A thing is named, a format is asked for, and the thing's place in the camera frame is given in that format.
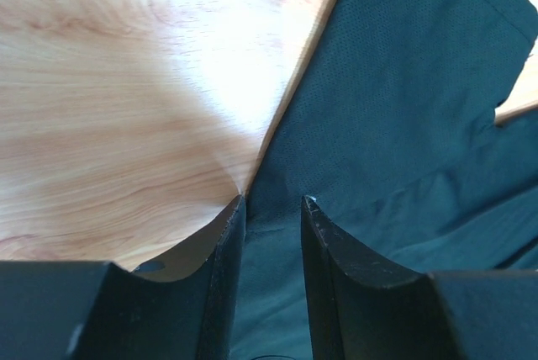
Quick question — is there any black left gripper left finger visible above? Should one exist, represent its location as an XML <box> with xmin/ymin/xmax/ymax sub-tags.
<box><xmin>1</xmin><ymin>196</ymin><xmax>245</xmax><ymax>359</ymax></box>

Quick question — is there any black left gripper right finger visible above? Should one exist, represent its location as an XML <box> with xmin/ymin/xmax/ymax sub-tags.
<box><xmin>301</xmin><ymin>197</ymin><xmax>537</xmax><ymax>359</ymax></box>

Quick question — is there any black t shirt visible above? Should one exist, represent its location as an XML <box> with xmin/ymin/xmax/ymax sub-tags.
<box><xmin>230</xmin><ymin>0</ymin><xmax>537</xmax><ymax>359</ymax></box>

